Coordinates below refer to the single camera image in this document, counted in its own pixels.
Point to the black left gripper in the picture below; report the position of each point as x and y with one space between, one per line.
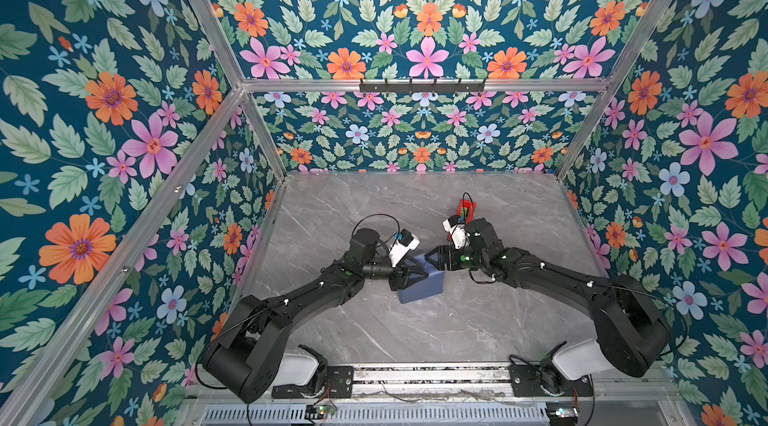
401 279

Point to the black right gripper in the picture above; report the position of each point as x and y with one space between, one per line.
443 254

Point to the light blue wrapping paper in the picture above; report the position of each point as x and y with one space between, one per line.
432 286

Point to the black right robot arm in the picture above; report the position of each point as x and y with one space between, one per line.
631 332

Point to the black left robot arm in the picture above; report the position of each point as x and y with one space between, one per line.
248 356

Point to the red tape dispenser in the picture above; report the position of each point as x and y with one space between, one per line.
466 210

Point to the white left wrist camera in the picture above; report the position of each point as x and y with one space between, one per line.
405 242

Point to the aluminium mounting rail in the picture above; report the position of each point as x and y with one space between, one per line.
487 381

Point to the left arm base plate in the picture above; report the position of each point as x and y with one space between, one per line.
336 382

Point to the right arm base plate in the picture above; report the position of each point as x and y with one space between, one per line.
531 380

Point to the white cable duct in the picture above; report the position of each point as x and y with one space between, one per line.
375 414

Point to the black hook rail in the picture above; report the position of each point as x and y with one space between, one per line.
408 86

